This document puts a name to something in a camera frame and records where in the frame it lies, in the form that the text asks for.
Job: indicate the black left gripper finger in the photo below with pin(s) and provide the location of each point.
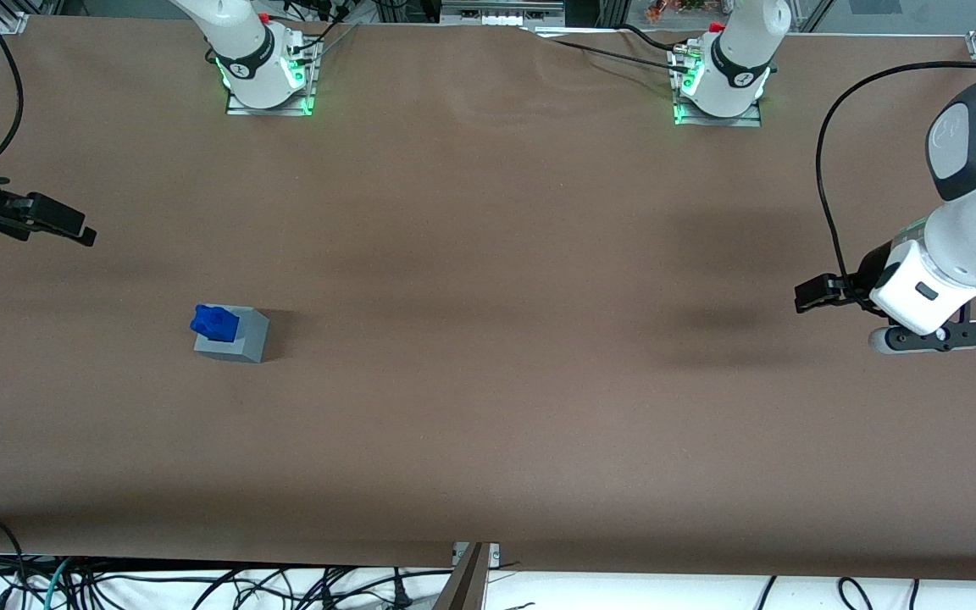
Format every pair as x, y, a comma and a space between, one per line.
814, 291
818, 303

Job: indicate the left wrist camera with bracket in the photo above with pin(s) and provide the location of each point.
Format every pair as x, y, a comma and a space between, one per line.
937, 336

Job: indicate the orange background items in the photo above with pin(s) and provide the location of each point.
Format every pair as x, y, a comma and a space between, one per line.
674, 8

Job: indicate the blue plastic part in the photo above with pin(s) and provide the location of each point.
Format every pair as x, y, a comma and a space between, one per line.
215, 324

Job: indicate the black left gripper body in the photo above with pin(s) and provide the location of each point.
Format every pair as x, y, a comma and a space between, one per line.
868, 272

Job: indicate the brown table cover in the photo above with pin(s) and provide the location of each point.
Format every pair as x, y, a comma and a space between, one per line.
539, 381

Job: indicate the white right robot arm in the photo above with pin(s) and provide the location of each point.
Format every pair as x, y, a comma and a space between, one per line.
242, 51

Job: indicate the small metal edge bracket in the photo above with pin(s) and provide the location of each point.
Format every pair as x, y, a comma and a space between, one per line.
495, 555

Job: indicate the gray cube base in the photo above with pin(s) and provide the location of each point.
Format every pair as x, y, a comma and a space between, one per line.
255, 339

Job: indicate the white power strip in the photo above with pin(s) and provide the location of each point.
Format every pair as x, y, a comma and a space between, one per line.
496, 15

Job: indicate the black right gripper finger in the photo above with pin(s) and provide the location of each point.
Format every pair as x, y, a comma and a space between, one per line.
85, 238
47, 212

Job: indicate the aluminium profile leg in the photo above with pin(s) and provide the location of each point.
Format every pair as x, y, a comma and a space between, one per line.
467, 589

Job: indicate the upright aluminium frame post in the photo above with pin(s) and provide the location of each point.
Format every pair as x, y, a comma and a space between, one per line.
615, 13

